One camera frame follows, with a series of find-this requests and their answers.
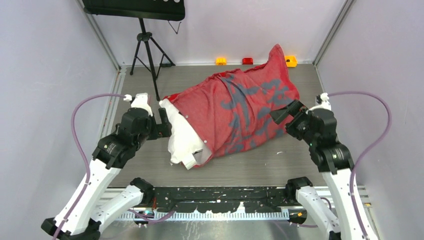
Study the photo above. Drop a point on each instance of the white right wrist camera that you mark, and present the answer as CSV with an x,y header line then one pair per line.
x,y
322,102

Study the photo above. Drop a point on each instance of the yellow bin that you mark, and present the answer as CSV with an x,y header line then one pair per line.
x,y
291,61

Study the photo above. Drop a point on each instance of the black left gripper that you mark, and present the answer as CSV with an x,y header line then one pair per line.
x,y
163,129

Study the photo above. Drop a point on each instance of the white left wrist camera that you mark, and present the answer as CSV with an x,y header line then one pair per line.
x,y
140,100

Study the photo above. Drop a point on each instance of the small orange bin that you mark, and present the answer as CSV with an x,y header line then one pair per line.
x,y
220,61

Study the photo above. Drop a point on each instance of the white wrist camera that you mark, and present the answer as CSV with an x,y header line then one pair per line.
x,y
322,102
140,100

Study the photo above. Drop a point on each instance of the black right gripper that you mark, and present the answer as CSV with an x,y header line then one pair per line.
x,y
293,108

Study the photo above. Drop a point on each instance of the aluminium frame rail front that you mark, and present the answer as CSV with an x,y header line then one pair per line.
x,y
285,213

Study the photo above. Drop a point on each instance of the red patterned pillowcase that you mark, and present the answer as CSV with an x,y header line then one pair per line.
x,y
230,110

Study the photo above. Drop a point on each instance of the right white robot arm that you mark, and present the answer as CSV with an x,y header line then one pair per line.
x,y
317,127

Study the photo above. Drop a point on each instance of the black light panel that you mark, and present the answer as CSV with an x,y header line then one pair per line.
x,y
169,10

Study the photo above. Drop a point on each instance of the small red bin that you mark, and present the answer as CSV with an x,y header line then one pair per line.
x,y
247,61

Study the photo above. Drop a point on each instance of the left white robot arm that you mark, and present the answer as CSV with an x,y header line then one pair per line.
x,y
83,218

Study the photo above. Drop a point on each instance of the white pillow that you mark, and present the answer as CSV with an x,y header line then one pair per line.
x,y
184,145

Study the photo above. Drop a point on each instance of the black tripod stand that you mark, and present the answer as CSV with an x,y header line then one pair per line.
x,y
145,37

